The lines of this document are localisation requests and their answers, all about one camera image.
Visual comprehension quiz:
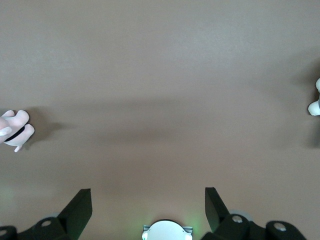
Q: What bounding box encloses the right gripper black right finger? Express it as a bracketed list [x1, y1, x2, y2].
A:
[201, 187, 309, 240]

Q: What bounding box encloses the grey white plush husky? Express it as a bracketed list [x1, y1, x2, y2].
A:
[307, 77, 320, 117]

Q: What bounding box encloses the pale pink plush dog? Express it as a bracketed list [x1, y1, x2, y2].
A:
[0, 109, 35, 153]

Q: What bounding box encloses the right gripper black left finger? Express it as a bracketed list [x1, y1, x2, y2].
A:
[0, 188, 94, 240]

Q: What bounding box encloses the brown table cover mat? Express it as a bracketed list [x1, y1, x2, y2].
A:
[0, 0, 320, 240]

